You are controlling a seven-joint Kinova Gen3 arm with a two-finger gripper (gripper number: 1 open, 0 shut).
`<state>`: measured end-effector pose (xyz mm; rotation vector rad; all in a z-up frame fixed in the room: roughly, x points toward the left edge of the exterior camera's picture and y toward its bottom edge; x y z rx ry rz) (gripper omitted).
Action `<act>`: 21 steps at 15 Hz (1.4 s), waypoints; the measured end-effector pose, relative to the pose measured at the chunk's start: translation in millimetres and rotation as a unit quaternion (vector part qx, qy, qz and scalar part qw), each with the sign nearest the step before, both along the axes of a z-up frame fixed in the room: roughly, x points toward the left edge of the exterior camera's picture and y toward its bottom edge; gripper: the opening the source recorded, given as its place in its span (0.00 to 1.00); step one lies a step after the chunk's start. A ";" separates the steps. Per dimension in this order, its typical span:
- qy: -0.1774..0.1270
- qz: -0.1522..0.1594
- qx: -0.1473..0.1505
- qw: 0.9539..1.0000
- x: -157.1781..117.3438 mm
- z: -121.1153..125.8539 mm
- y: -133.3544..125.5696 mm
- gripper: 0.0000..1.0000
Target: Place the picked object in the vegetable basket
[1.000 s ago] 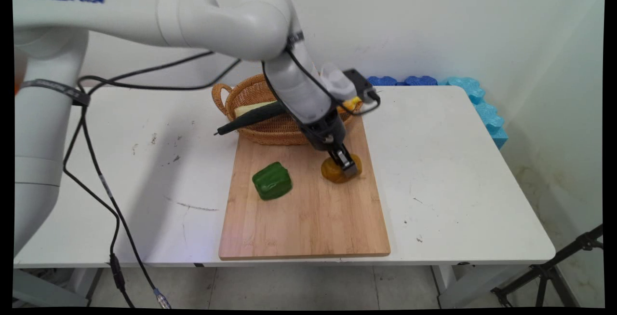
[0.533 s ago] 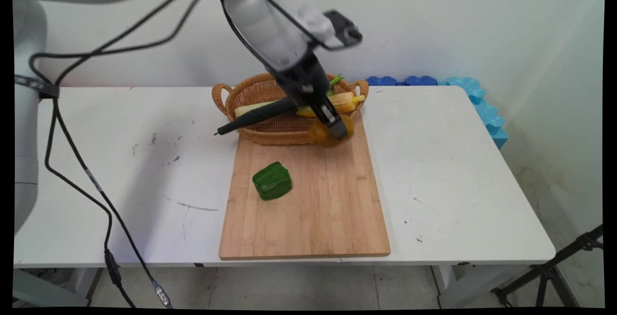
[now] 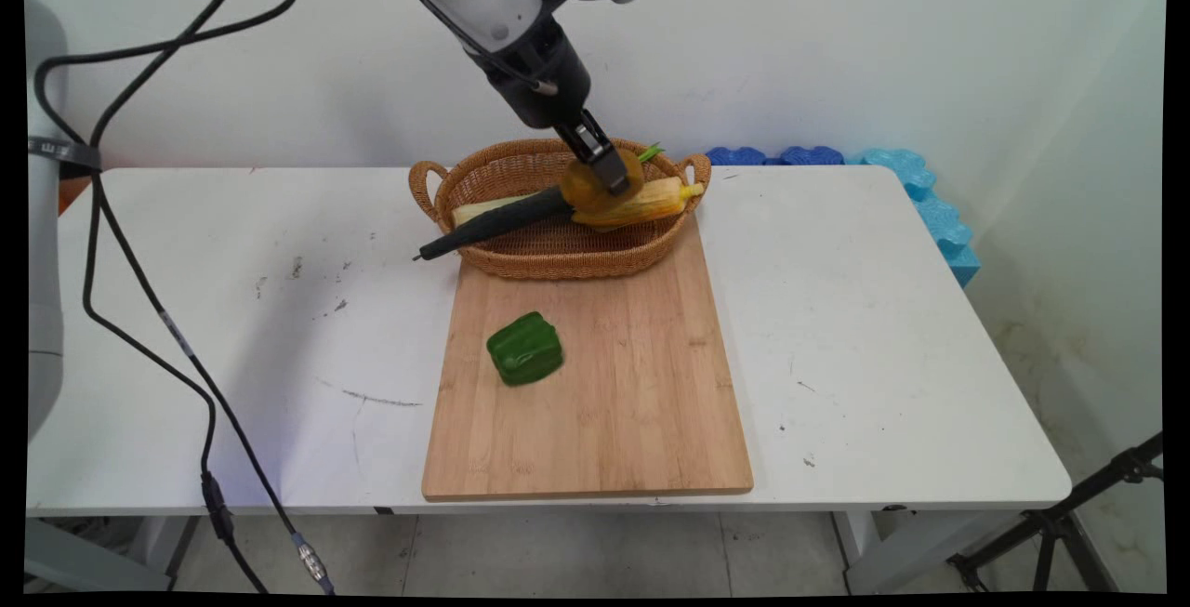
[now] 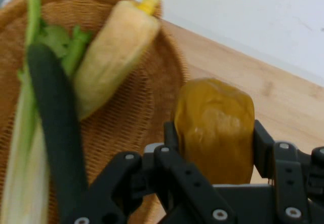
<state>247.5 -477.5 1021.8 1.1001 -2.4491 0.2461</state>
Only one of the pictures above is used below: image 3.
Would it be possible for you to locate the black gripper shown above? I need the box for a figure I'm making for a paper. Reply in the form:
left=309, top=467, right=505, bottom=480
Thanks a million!
left=464, top=16, right=634, bottom=198

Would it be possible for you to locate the brown-yellow potato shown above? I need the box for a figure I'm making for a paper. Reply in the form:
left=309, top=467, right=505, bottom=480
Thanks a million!
left=559, top=149, right=645, bottom=214

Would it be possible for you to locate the yellow toy corn cob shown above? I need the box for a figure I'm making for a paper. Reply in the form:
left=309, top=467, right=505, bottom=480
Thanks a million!
left=591, top=176, right=707, bottom=235

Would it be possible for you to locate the woven wicker basket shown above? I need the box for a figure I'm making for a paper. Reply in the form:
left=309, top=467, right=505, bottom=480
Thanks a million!
left=409, top=137, right=713, bottom=282

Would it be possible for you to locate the pale toy leek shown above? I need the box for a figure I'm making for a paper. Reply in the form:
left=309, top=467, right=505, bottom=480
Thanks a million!
left=452, top=192, right=542, bottom=230

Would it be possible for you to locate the green toy bell pepper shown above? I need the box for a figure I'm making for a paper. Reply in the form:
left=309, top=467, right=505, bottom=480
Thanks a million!
left=486, top=310, right=565, bottom=388

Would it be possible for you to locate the wooden cutting board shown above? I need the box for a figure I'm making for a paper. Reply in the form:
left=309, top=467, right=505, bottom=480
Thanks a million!
left=421, top=215, right=755, bottom=504

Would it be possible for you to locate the light blue foam mat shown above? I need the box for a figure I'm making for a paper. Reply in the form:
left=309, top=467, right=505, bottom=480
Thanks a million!
left=844, top=148, right=981, bottom=289

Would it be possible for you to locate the white table leg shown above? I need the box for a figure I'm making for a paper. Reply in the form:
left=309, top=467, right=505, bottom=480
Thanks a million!
left=832, top=507, right=1019, bottom=596
left=24, top=514, right=204, bottom=595

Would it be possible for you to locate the black tripod stand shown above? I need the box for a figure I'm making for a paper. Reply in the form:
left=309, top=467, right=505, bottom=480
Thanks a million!
left=945, top=430, right=1166, bottom=595

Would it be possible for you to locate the black cable with grey band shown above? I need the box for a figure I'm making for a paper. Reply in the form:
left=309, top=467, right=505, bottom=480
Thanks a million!
left=88, top=0, right=337, bottom=596

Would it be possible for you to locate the black cable with black connector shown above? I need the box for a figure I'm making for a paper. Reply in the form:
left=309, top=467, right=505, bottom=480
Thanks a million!
left=33, top=0, right=317, bottom=595

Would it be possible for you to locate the black strap on arm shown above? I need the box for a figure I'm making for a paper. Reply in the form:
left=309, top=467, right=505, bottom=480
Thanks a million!
left=27, top=136, right=103, bottom=178

